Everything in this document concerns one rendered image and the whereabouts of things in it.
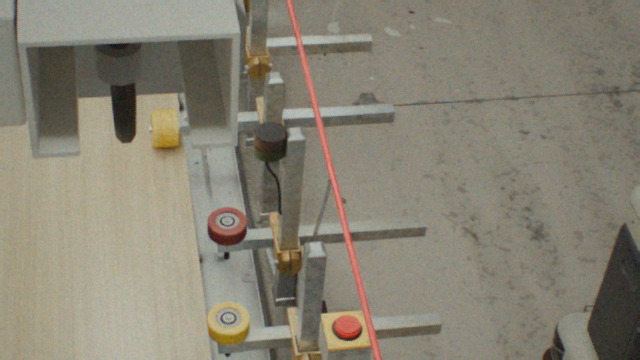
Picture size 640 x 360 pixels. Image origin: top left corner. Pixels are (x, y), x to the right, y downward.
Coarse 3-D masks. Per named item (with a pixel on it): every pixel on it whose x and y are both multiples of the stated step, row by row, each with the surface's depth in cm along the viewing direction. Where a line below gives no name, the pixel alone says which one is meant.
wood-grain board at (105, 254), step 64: (0, 128) 266; (0, 192) 252; (64, 192) 253; (128, 192) 254; (0, 256) 240; (64, 256) 241; (128, 256) 242; (192, 256) 243; (0, 320) 229; (64, 320) 229; (128, 320) 230; (192, 320) 231
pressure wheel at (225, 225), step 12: (216, 216) 250; (228, 216) 250; (240, 216) 250; (216, 228) 248; (228, 228) 248; (240, 228) 248; (216, 240) 249; (228, 240) 248; (240, 240) 249; (228, 252) 255
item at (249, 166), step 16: (240, 96) 309; (240, 112) 305; (240, 144) 296; (240, 160) 293; (256, 160) 293; (240, 176) 296; (256, 176) 289; (256, 192) 285; (256, 208) 281; (256, 256) 273; (272, 256) 271; (256, 272) 275; (272, 288) 263; (272, 304) 261; (288, 304) 261; (272, 320) 258; (272, 352) 255; (288, 352) 253
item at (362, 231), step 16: (320, 224) 257; (336, 224) 257; (352, 224) 257; (368, 224) 258; (384, 224) 258; (400, 224) 258; (416, 224) 258; (256, 240) 253; (272, 240) 254; (304, 240) 255; (320, 240) 256; (336, 240) 257; (352, 240) 258; (368, 240) 258
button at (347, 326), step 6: (342, 318) 191; (348, 318) 191; (354, 318) 191; (336, 324) 190; (342, 324) 190; (348, 324) 190; (354, 324) 190; (360, 324) 191; (336, 330) 190; (342, 330) 189; (348, 330) 189; (354, 330) 189; (342, 336) 189; (348, 336) 189; (354, 336) 190
